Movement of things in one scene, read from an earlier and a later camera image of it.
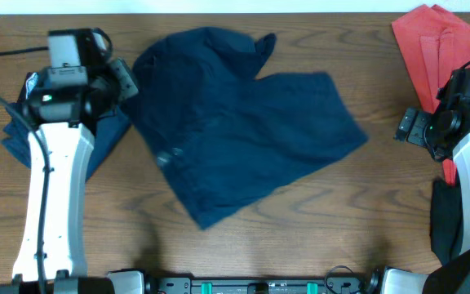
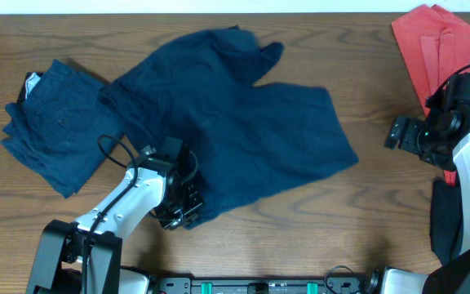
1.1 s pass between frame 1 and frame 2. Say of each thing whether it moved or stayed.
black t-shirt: stayed
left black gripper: moved
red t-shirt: stayed
